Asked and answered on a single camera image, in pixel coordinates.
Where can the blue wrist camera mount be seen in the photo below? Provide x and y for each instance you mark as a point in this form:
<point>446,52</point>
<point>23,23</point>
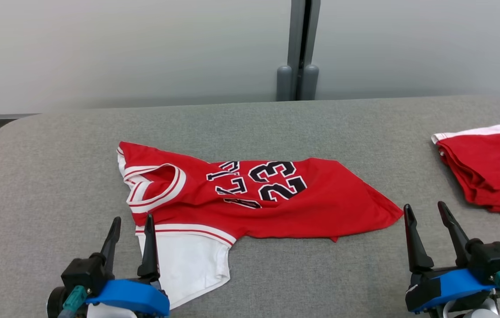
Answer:
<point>135,298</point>
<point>457,285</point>

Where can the grey partition post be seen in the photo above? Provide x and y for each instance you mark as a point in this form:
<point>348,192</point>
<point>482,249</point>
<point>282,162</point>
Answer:
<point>296,35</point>

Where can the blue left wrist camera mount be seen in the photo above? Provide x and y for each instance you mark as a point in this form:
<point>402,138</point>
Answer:
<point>135,298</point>

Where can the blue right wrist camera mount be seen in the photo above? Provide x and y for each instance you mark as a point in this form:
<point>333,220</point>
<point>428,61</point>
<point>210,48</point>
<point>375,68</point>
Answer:
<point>457,285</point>

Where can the grey wall base rail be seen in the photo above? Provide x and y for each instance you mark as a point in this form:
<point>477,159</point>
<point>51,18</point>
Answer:
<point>2,117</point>

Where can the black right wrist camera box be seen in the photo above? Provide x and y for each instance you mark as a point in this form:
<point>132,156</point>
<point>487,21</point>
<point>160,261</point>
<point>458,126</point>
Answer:
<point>490,260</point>

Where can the grey fabric sofa surface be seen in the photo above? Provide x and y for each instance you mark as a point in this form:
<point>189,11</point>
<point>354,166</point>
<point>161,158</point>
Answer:
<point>276,274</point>

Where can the red shorts with white band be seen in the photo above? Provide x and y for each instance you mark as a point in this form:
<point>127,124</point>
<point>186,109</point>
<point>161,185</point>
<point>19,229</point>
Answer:
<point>488,172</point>

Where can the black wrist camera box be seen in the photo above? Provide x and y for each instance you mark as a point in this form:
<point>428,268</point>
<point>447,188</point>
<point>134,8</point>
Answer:
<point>84,274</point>
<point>490,260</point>

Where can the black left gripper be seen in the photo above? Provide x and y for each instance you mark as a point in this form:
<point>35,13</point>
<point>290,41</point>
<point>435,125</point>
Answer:
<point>55,302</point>

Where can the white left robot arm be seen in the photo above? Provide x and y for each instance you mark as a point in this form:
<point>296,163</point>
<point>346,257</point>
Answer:
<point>108,312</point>

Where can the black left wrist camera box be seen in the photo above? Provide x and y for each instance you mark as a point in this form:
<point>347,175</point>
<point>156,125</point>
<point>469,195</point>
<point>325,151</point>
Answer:
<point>84,274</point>

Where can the red basketball jersey number 23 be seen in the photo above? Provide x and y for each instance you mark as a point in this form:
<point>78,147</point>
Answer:
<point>320,198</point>

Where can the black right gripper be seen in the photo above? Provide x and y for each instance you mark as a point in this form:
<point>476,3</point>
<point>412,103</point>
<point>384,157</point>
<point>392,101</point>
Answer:
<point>422,291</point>

